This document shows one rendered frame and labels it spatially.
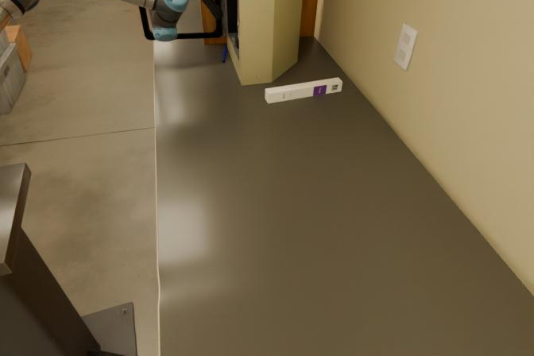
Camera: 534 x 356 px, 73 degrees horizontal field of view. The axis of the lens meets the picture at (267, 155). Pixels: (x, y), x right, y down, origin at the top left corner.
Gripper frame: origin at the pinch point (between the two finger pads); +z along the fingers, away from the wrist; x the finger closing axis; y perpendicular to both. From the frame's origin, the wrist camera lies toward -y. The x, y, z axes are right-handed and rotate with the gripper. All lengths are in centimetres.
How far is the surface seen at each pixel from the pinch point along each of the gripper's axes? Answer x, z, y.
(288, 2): -7.5, 11.5, -3.6
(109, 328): -43, -77, -117
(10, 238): -67, -68, -26
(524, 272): -99, 35, -31
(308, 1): 22.7, 29.3, -14.3
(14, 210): -59, -69, -25
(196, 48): 19.6, -19.9, -27.2
